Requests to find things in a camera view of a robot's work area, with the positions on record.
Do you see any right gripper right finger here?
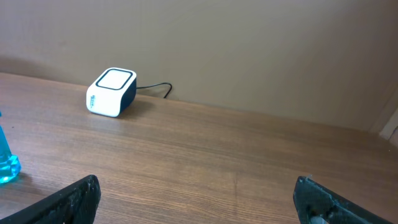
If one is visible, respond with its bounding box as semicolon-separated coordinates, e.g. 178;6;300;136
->
293;176;389;224

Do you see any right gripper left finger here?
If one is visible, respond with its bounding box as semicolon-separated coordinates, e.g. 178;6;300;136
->
1;175;101;224

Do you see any blue mouthwash bottle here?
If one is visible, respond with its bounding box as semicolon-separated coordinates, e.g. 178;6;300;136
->
0;128;21;184

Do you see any white barcode scanner box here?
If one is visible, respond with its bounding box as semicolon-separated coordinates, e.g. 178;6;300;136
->
86;67;137;118

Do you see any scanner black cable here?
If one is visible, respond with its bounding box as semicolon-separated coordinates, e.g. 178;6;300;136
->
136;82;174;100

